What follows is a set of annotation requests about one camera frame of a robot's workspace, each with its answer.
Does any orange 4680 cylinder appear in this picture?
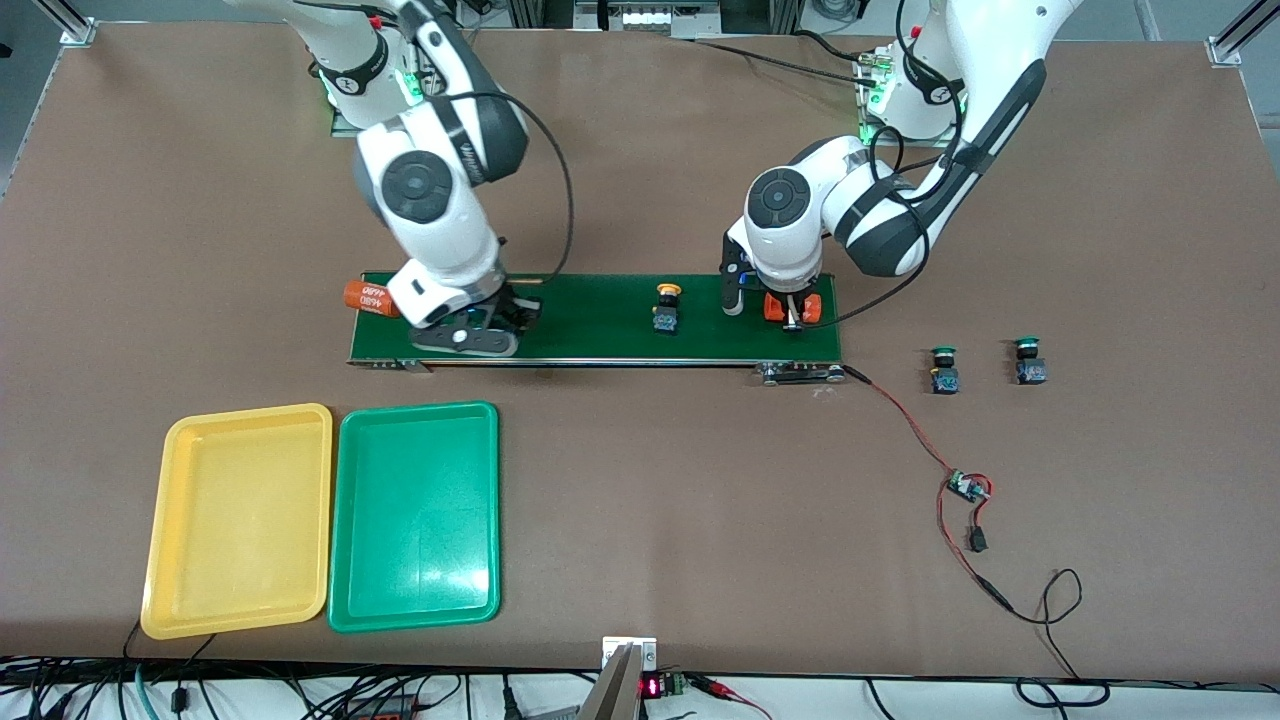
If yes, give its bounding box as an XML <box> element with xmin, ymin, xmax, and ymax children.
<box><xmin>344</xmin><ymin>281</ymin><xmax>403</xmax><ymax>320</ymax></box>
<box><xmin>763</xmin><ymin>291</ymin><xmax>824</xmax><ymax>327</ymax></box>

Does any green conveyor belt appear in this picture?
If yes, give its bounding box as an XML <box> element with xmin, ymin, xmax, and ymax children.
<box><xmin>347</xmin><ymin>270</ymin><xmax>849</xmax><ymax>387</ymax></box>

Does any green plastic tray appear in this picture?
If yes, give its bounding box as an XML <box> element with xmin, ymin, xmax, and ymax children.
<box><xmin>327</xmin><ymin>400</ymin><xmax>501</xmax><ymax>634</ymax></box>

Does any grey device with lights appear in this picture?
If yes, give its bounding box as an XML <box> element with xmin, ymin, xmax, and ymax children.
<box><xmin>598</xmin><ymin>0</ymin><xmax>723</xmax><ymax>37</ymax></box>

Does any yellow plastic tray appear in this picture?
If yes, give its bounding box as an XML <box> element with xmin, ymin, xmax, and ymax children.
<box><xmin>140</xmin><ymin>403</ymin><xmax>334</xmax><ymax>641</ymax></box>

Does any red clip lead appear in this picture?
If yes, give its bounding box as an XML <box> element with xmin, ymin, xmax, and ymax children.
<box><xmin>690</xmin><ymin>674</ymin><xmax>776</xmax><ymax>720</ymax></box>

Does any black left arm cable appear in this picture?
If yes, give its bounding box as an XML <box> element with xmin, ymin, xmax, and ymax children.
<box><xmin>800</xmin><ymin>0</ymin><xmax>967</xmax><ymax>329</ymax></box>

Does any thin black table cable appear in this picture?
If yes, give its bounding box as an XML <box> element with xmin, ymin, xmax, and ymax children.
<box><xmin>690</xmin><ymin>38</ymin><xmax>883</xmax><ymax>89</ymax></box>

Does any thick black table cable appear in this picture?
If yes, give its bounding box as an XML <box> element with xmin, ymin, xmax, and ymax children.
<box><xmin>795</xmin><ymin>28</ymin><xmax>873</xmax><ymax>65</ymax></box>

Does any aluminium camera mount bar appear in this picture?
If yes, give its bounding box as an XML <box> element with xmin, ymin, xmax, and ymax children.
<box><xmin>578</xmin><ymin>636</ymin><xmax>659</xmax><ymax>720</ymax></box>

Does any thin black wire loop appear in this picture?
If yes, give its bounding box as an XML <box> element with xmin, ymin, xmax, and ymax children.
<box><xmin>1010</xmin><ymin>568</ymin><xmax>1111</xmax><ymax>709</ymax></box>

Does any aluminium frame corner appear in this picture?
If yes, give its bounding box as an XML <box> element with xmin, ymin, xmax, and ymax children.
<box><xmin>38</xmin><ymin>0</ymin><xmax>101</xmax><ymax>47</ymax></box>
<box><xmin>1205</xmin><ymin>0</ymin><xmax>1280</xmax><ymax>69</ymax></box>

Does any teal cable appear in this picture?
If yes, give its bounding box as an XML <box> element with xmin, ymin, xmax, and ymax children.
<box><xmin>133</xmin><ymin>662</ymin><xmax>166</xmax><ymax>720</ymax></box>

